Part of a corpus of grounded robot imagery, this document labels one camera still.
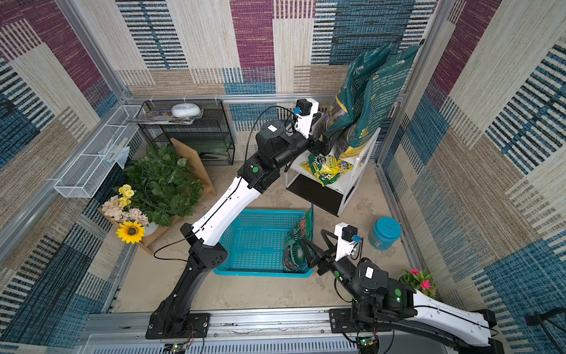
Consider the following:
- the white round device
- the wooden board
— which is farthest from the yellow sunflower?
the white round device

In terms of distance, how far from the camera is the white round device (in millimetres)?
895

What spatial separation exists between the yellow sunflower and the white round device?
44cm

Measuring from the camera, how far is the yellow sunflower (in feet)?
2.30
